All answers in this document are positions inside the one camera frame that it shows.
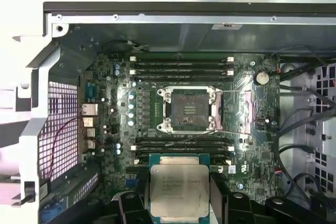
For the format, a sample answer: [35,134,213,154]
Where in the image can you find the round coin battery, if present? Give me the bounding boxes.
[255,69,270,86]

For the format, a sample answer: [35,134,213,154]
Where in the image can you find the RAM slot white latches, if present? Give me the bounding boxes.
[130,68,235,76]
[130,142,235,151]
[133,157,233,165]

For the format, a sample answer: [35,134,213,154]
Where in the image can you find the RAM slot black latches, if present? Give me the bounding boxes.
[135,136,229,143]
[133,75,230,83]
[135,150,230,158]
[133,62,230,69]

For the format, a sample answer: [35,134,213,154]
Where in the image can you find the grey open PC case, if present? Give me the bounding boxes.
[12,1,336,224]

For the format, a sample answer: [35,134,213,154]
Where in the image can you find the CPU socket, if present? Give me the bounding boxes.
[156,85,224,133]

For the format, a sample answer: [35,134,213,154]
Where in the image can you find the green motherboard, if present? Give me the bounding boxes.
[80,50,281,224]

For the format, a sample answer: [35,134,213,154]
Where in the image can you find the metal socket cover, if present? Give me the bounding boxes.
[213,87,257,134]

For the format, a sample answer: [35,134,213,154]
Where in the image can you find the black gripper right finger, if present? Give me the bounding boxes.
[209,172,317,224]

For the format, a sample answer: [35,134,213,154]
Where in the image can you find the silver drive cage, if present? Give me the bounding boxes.
[313,62,336,201]

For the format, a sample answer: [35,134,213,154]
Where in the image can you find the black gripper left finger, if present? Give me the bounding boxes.
[60,173,152,224]

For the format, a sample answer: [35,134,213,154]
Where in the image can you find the silver CPU chip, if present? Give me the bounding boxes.
[148,153,211,224]

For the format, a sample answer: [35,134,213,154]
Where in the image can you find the thin red black wire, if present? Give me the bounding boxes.
[39,116,81,196]

